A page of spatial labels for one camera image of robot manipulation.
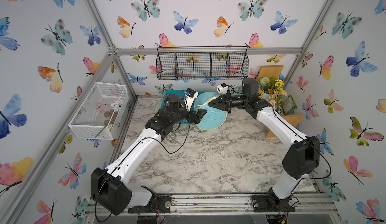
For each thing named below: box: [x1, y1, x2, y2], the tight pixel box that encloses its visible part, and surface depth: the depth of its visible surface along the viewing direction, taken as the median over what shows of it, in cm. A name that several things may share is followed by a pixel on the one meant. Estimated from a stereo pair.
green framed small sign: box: [282, 94, 298, 116], surface depth 113 cm
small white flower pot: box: [268, 79, 288, 115], surface depth 90 cm
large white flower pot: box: [258, 76, 277, 98], surface depth 100 cm
